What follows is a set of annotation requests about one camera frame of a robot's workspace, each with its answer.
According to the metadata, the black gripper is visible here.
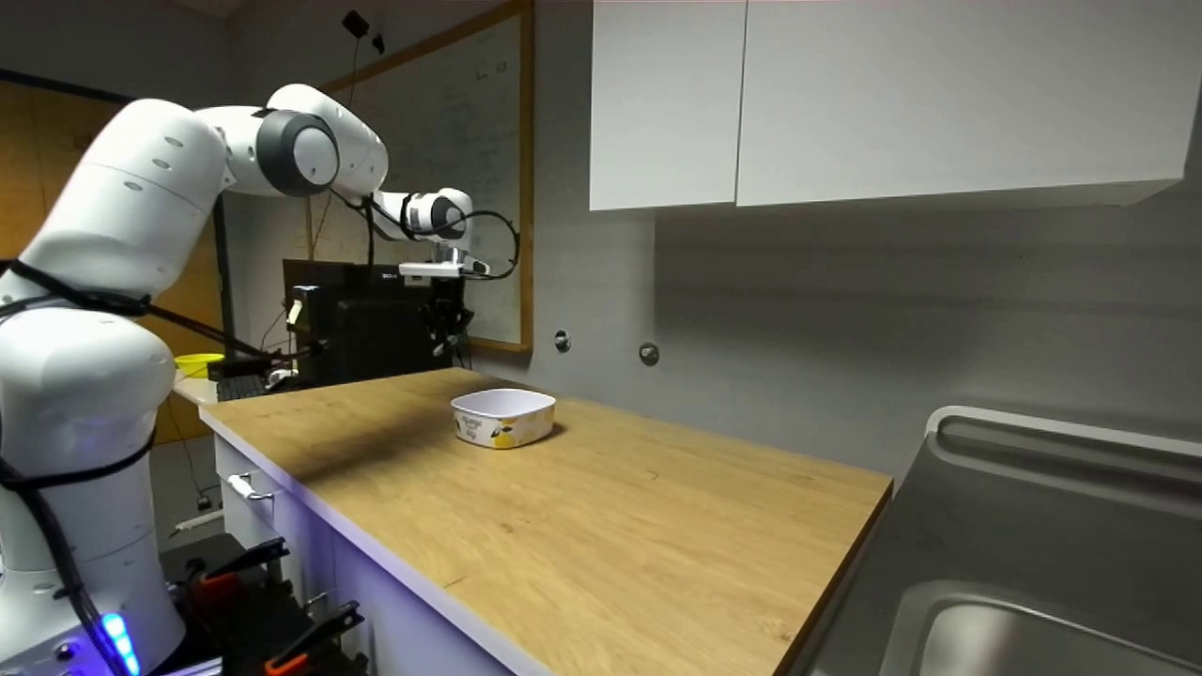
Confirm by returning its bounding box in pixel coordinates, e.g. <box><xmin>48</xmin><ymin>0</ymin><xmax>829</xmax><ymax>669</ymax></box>
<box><xmin>418</xmin><ymin>276</ymin><xmax>475</xmax><ymax>369</ymax></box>

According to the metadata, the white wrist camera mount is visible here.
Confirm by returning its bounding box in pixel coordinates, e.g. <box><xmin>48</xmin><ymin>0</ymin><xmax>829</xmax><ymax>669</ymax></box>
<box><xmin>395</xmin><ymin>252</ymin><xmax>495</xmax><ymax>286</ymax></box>

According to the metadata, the yellow container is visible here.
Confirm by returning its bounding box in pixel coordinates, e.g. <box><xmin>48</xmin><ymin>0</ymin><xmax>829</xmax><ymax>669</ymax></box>
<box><xmin>169</xmin><ymin>349</ymin><xmax>234</xmax><ymax>384</ymax></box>

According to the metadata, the black box appliance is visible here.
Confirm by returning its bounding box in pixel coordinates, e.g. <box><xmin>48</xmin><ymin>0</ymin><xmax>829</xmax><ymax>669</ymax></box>
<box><xmin>278</xmin><ymin>257</ymin><xmax>475</xmax><ymax>396</ymax></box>

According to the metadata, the black clamp with orange handle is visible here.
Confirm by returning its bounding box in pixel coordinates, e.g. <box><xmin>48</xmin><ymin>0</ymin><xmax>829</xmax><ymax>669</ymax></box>
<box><xmin>258</xmin><ymin>599</ymin><xmax>367</xmax><ymax>676</ymax></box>
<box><xmin>182</xmin><ymin>537</ymin><xmax>291</xmax><ymax>609</ymax></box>

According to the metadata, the white bowl with yellow print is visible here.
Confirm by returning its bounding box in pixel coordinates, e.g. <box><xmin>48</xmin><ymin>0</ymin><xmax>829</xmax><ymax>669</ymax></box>
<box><xmin>445</xmin><ymin>384</ymin><xmax>559</xmax><ymax>450</ymax></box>

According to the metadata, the white drawer handle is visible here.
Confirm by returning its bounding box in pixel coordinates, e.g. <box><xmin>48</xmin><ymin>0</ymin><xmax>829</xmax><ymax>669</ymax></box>
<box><xmin>223</xmin><ymin>471</ymin><xmax>278</xmax><ymax>508</ymax></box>

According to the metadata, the white counter base cabinet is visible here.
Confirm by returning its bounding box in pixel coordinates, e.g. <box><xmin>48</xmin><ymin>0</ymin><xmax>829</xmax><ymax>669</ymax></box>
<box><xmin>202</xmin><ymin>423</ymin><xmax>531</xmax><ymax>676</ymax></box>

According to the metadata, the stainless steel sink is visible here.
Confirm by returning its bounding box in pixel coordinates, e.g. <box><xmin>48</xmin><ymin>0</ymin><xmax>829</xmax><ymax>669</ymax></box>
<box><xmin>785</xmin><ymin>402</ymin><xmax>1202</xmax><ymax>676</ymax></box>

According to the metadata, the whiteboard with wooden frame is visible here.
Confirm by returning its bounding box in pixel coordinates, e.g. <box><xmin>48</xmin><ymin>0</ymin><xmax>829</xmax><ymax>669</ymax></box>
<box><xmin>223</xmin><ymin>0</ymin><xmax>537</xmax><ymax>363</ymax></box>

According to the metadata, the white wall cabinet door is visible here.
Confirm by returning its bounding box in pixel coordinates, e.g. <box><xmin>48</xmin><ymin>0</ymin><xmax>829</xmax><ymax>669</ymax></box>
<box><xmin>586</xmin><ymin>0</ymin><xmax>750</xmax><ymax>213</ymax></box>
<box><xmin>731</xmin><ymin>0</ymin><xmax>1202</xmax><ymax>212</ymax></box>

